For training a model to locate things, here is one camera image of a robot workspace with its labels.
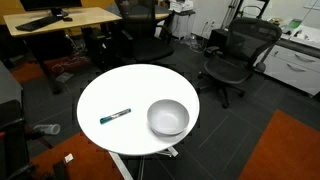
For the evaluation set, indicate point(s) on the light wooden desk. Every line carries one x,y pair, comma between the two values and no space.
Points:
90,16

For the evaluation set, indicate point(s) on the white drawer cabinet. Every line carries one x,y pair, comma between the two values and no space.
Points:
293,66

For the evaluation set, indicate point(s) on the black computer monitor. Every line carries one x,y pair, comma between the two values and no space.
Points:
50,4

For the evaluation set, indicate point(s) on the small white paper tag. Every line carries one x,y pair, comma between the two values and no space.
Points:
68,158

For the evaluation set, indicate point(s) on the black mesh office chair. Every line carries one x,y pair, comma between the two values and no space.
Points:
233,66

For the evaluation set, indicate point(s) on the white round bowl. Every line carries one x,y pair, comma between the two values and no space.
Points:
168,117

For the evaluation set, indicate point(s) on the white metal table base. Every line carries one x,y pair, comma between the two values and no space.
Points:
120,165

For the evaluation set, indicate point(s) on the black computer tower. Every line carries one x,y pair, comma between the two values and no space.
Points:
95,46

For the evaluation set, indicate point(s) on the black padded office chair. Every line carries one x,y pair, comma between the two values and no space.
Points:
150,46

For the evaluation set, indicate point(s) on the clear plastic cup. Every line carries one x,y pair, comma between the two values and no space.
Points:
48,129

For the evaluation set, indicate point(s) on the green container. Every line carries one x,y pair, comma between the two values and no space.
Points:
295,23

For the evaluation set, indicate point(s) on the teal capped marker pen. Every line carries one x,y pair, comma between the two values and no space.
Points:
115,116

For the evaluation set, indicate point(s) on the black keyboard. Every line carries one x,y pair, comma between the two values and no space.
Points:
38,23

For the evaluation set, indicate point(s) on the white box on cabinet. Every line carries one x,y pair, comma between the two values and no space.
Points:
181,5

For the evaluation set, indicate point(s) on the black cart frame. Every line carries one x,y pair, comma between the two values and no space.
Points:
11,140

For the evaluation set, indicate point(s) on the black computer mouse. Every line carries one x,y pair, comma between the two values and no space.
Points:
67,19

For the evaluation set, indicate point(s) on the small black floor box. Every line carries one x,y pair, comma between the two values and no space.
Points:
218,38

